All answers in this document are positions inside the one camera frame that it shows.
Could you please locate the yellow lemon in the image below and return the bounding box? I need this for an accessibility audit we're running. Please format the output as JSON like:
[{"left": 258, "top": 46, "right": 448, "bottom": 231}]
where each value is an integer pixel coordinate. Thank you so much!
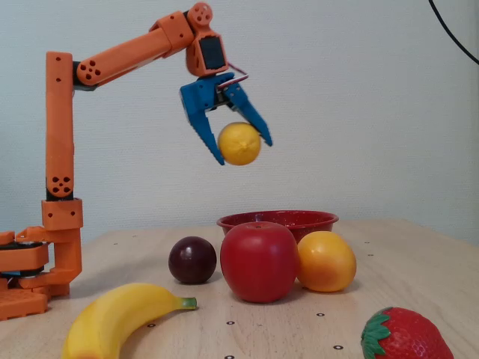
[{"left": 217, "top": 122, "right": 262, "bottom": 167}]

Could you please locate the red white black servo cable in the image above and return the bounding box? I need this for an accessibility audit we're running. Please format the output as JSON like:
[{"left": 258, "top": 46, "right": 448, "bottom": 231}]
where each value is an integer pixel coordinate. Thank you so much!
[{"left": 216, "top": 61, "right": 250, "bottom": 90}]

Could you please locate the red speckled bowl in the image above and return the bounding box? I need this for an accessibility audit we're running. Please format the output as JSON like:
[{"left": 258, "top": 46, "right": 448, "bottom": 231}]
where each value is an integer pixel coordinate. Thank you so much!
[{"left": 216, "top": 209, "right": 340, "bottom": 244}]

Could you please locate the dark purple plum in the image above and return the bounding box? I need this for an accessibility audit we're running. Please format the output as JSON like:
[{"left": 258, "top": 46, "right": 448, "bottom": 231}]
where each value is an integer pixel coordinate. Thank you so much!
[{"left": 168, "top": 236, "right": 218, "bottom": 285}]

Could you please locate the yellow banana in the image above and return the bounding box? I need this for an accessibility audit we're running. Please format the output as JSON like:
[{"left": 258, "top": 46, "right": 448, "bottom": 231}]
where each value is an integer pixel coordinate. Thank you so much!
[{"left": 61, "top": 282, "right": 198, "bottom": 359}]

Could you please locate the black hanging cable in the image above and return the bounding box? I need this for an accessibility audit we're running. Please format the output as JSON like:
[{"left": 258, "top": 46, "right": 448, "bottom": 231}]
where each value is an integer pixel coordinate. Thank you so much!
[{"left": 428, "top": 0, "right": 479, "bottom": 65}]

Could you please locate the orange fruit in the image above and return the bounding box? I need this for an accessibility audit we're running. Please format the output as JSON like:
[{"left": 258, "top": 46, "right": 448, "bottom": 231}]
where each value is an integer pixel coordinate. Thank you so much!
[{"left": 296, "top": 230, "right": 357, "bottom": 293}]

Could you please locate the red apple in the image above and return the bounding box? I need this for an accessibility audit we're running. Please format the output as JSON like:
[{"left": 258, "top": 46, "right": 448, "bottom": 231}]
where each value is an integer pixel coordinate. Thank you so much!
[{"left": 219, "top": 221, "right": 299, "bottom": 304}]

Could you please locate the red strawberry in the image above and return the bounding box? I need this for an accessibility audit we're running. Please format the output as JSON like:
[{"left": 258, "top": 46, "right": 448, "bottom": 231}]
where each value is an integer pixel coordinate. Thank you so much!
[{"left": 360, "top": 306, "right": 455, "bottom": 359}]

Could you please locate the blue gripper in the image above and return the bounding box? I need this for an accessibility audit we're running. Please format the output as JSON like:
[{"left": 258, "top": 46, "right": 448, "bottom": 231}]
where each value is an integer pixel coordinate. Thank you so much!
[{"left": 179, "top": 72, "right": 274, "bottom": 167}]

